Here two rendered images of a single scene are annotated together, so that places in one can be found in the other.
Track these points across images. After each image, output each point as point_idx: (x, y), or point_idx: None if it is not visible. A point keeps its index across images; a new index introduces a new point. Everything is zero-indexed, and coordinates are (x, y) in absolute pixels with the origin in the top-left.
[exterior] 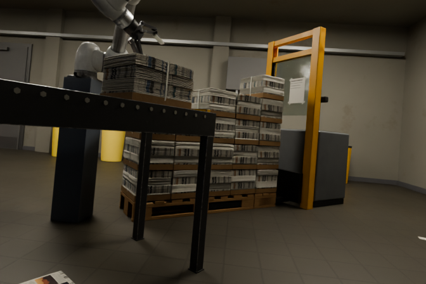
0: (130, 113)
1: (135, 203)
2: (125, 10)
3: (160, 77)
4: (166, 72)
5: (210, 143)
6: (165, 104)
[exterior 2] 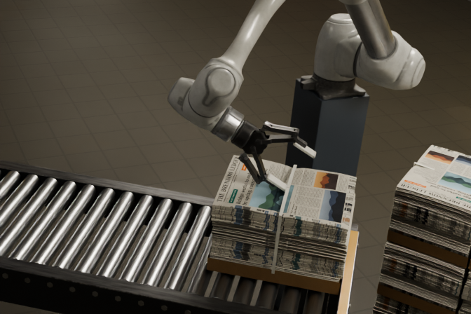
0: (155, 312)
1: None
2: (220, 122)
3: (263, 237)
4: (275, 232)
5: None
6: (272, 280)
